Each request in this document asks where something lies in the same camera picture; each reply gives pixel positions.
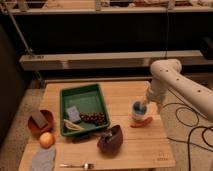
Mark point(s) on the grey sponge block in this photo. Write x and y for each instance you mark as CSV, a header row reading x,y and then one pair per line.
x,y
39,119

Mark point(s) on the dark brown bowl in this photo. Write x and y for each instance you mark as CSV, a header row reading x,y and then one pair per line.
x,y
111,140

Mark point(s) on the orange carrot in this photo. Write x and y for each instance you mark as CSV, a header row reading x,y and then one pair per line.
x,y
142,123

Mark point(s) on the orange bowl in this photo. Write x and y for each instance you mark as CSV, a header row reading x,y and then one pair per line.
x,y
33,126

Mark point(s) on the grey metal rail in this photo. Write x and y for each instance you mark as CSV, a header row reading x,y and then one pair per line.
x,y
108,60

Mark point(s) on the metal fork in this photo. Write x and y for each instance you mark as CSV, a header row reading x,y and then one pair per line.
x,y
85,166

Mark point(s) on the green plastic tray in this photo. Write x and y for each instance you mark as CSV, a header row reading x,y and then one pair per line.
x,y
88,99

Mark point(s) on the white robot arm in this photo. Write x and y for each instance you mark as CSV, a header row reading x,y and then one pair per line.
x,y
166,74

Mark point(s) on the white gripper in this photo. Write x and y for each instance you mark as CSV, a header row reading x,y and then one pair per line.
x,y
152,96

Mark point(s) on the orange fruit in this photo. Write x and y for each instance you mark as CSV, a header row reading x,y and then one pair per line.
x,y
46,140

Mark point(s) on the white cup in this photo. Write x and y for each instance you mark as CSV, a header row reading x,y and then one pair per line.
x,y
137,117

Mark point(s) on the bunch of dark grapes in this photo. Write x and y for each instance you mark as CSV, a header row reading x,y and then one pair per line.
x,y
94,118

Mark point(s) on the wooden table board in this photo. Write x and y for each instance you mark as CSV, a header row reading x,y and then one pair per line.
x,y
146,147

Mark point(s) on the blue sponge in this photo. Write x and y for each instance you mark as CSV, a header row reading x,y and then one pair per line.
x,y
73,114

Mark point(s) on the light blue cloth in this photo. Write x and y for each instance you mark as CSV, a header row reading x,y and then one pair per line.
x,y
44,159

